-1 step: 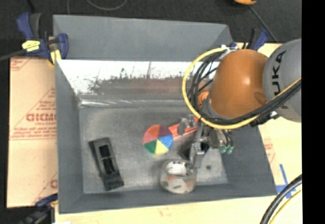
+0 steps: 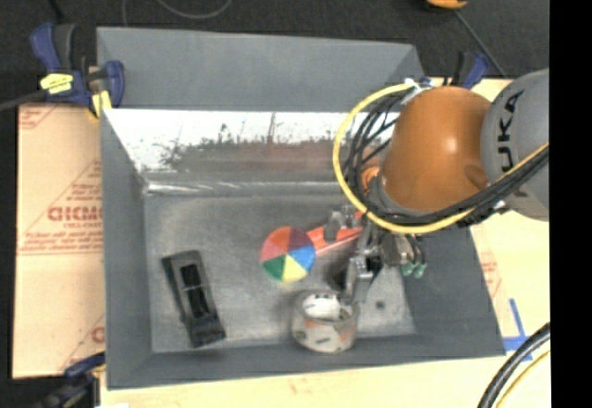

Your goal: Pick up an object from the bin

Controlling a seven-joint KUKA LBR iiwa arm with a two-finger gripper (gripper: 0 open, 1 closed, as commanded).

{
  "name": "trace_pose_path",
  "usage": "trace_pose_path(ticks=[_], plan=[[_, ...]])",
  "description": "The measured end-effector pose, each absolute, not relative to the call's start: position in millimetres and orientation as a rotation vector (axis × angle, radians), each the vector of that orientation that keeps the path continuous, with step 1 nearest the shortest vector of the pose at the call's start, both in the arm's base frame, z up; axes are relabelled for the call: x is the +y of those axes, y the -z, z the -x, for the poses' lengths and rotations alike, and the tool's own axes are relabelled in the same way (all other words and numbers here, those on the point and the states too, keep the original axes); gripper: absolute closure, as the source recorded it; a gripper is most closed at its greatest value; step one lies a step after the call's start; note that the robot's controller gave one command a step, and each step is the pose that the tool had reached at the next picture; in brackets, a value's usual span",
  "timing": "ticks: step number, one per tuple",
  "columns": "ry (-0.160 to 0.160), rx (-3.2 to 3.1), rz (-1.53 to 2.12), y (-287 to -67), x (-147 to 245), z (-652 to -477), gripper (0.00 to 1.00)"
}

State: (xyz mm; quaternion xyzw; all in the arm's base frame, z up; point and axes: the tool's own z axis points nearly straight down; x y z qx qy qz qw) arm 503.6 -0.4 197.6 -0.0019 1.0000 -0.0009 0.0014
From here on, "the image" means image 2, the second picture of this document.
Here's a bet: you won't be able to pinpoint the multicoloured ball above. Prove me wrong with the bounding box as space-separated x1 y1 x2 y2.
258 225 317 284

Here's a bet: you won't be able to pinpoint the brown cardboard board, red print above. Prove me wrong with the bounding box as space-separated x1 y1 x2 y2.
11 101 512 380

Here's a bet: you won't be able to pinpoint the orange-red flat block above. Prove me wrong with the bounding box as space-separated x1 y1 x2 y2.
304 211 367 259

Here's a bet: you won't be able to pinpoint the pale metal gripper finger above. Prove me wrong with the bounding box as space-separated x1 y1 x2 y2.
340 256 376 306
322 204 364 244

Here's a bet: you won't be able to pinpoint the grey metal bin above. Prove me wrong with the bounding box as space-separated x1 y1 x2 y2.
95 26 508 389

